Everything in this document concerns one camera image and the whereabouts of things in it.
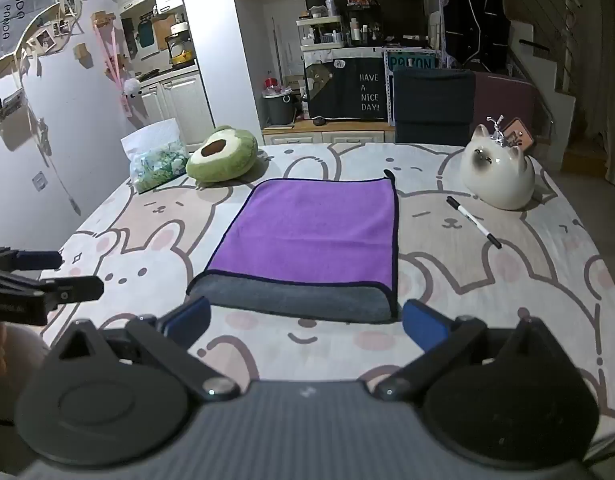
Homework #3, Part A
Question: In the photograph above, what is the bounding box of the silver ornament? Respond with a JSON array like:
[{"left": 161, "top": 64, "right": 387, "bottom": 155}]
[{"left": 485, "top": 115, "right": 511, "bottom": 149}]

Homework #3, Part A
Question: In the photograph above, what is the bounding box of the clear bag of green pieces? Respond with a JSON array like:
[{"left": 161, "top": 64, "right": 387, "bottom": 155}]
[{"left": 120, "top": 118, "right": 191, "bottom": 194}]

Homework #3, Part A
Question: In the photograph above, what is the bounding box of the person's left forearm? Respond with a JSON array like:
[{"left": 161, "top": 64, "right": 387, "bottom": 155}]
[{"left": 0, "top": 324, "right": 51, "bottom": 426}]

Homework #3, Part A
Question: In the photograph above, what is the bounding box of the purple and grey towel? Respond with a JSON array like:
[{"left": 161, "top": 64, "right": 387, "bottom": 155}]
[{"left": 186, "top": 170, "right": 401, "bottom": 325}]

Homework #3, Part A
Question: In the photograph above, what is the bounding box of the wall poster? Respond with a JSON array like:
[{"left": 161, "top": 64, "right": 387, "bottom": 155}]
[{"left": 0, "top": 0, "right": 58, "bottom": 67}]

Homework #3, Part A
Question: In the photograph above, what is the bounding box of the dark blue chair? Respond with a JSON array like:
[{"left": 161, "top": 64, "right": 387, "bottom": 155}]
[{"left": 393, "top": 68, "right": 477, "bottom": 145}]

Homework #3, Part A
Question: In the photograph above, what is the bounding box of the pink hanging strap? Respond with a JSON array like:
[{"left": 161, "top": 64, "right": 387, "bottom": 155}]
[{"left": 92, "top": 21, "right": 141, "bottom": 122}]

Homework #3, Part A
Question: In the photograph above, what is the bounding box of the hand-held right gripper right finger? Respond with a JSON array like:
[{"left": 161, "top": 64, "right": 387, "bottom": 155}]
[{"left": 375, "top": 299, "right": 564, "bottom": 402}]

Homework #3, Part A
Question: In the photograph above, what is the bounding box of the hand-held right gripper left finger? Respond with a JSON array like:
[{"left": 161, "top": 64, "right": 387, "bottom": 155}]
[{"left": 52, "top": 296, "right": 241, "bottom": 402}]

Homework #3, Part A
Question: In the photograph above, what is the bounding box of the orange diamond sign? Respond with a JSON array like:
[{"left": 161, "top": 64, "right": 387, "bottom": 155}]
[{"left": 502, "top": 118, "right": 535, "bottom": 152}]

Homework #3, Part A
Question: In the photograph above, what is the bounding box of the black cabinet curtain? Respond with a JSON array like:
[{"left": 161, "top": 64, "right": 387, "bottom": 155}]
[{"left": 304, "top": 55, "right": 390, "bottom": 122}]

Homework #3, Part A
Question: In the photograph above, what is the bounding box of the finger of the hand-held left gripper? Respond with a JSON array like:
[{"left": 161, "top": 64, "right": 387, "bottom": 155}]
[
  {"left": 0, "top": 247, "right": 64, "bottom": 274},
  {"left": 36, "top": 275, "right": 105, "bottom": 307}
]

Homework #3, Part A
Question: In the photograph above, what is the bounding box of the green framed sign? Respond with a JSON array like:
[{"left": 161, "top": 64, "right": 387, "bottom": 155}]
[{"left": 384, "top": 52, "right": 437, "bottom": 73}]

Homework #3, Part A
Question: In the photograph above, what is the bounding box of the bunny printed tablecloth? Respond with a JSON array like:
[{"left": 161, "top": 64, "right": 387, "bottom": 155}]
[{"left": 38, "top": 142, "right": 615, "bottom": 461}]

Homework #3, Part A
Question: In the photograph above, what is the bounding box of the black marker pen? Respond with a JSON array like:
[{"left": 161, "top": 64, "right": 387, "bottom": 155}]
[{"left": 445, "top": 196, "right": 503, "bottom": 250}]

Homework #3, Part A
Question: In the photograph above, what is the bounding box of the grey trash bin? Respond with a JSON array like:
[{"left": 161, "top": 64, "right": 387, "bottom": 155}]
[{"left": 264, "top": 91, "right": 297, "bottom": 127}]

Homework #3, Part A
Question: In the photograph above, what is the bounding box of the staircase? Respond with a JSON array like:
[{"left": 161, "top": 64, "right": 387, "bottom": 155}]
[{"left": 507, "top": 0, "right": 615, "bottom": 187}]

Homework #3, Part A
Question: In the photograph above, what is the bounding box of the black hanging jacket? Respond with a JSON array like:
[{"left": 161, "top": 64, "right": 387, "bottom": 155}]
[{"left": 444, "top": 0, "right": 511, "bottom": 74}]

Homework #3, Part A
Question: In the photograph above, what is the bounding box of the wooden low counter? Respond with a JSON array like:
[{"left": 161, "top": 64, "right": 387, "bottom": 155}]
[{"left": 261, "top": 119, "right": 396, "bottom": 135}]

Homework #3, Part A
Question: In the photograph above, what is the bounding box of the white storage rack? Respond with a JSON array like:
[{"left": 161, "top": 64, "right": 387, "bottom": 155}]
[{"left": 296, "top": 15, "right": 346, "bottom": 52}]

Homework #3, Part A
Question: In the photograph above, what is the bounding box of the dusky pink chair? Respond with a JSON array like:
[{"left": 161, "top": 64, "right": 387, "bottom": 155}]
[{"left": 472, "top": 72, "right": 539, "bottom": 144}]

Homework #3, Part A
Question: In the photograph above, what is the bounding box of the white ceramic cat figure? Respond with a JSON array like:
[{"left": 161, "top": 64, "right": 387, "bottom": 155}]
[{"left": 460, "top": 123, "right": 537, "bottom": 211}]

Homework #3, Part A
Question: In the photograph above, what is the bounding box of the avocado plush pillow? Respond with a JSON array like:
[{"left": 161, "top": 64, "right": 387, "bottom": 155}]
[{"left": 186, "top": 126, "right": 260, "bottom": 184}]

